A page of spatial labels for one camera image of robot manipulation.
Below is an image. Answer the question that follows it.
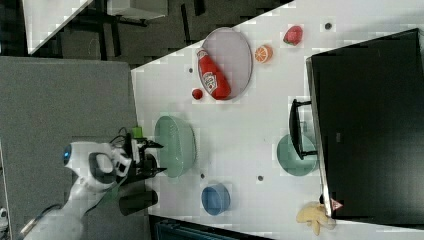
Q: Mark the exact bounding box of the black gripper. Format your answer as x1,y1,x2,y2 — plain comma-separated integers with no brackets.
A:
124,133,167,182

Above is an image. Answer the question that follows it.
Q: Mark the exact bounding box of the mint green oval strainer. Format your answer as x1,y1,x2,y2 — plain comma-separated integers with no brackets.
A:
154,116,197,178

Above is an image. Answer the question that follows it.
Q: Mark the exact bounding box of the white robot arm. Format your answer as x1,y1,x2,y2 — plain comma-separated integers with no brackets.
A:
18,134,163,240

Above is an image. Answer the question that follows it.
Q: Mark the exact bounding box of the lime green cup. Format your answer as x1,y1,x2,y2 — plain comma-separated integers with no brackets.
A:
132,126,143,139

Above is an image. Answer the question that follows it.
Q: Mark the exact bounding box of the black utensil holder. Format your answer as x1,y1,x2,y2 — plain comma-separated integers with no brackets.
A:
119,190,158,216

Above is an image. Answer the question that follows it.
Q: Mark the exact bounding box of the blue cup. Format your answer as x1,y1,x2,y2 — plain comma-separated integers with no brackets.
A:
201,183,231,216

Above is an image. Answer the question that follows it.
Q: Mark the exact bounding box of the small red tomato toy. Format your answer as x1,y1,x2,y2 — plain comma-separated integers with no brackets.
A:
192,89,203,100

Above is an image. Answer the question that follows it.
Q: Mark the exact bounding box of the red ketchup bottle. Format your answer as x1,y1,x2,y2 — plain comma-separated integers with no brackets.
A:
196,48,231,100

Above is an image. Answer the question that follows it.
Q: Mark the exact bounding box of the grey round plate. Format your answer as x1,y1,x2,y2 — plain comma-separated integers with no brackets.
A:
201,27,253,100

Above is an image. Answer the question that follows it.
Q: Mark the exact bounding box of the mint green mug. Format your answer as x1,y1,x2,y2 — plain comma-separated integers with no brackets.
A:
276,134,317,177

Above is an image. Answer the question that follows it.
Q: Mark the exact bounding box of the orange slice toy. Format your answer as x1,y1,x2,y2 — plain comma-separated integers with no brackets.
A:
255,45,273,63

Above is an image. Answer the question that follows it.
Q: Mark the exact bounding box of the red strawberry toy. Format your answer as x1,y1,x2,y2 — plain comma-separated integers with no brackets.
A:
283,26,303,46

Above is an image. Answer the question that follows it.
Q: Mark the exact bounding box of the black silver toaster oven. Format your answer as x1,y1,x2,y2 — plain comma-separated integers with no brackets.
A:
289,28,424,229

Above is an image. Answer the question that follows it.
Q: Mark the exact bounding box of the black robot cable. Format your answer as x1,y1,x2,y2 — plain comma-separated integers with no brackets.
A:
109,126,129,148

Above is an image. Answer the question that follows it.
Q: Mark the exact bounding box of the blue metal frame rail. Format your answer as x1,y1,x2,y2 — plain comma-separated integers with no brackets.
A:
152,220,269,240

